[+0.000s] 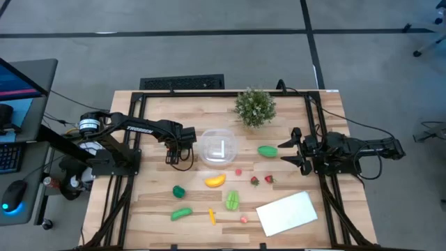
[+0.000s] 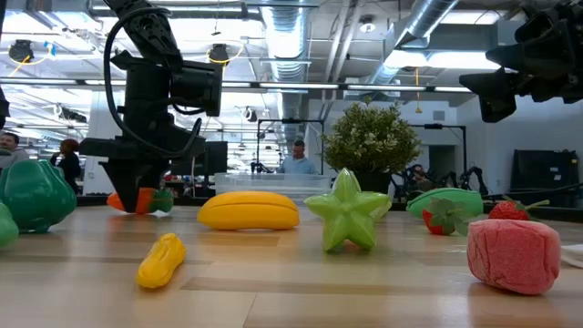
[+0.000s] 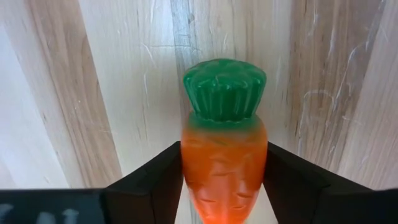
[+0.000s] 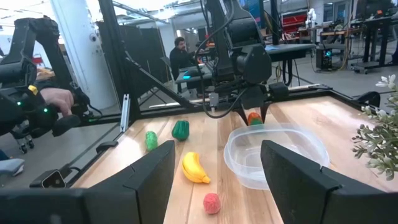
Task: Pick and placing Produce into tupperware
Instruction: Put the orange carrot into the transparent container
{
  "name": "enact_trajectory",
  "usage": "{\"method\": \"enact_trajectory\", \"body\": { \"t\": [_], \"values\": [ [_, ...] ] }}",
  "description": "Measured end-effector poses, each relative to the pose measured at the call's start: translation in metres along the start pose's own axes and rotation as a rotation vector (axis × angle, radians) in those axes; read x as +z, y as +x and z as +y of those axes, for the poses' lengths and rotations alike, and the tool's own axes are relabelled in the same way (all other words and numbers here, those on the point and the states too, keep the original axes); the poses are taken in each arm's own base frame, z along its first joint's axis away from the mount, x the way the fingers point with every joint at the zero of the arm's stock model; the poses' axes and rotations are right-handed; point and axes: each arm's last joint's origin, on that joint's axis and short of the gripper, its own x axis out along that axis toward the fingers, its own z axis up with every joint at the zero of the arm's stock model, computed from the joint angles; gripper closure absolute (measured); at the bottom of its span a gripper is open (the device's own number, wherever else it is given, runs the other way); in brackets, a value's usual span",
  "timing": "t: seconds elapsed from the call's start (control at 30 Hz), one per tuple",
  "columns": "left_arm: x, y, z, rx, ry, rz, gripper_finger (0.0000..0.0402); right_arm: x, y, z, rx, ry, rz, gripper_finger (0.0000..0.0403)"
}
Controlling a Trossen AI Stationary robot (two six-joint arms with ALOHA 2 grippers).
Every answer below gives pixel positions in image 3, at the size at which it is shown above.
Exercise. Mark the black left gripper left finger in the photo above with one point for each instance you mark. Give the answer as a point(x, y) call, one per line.
point(146, 199)

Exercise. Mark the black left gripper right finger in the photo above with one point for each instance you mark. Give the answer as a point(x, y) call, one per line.
point(304, 199)

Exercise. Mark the orange toy carrot green top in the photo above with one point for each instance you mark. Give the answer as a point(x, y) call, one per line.
point(224, 149)

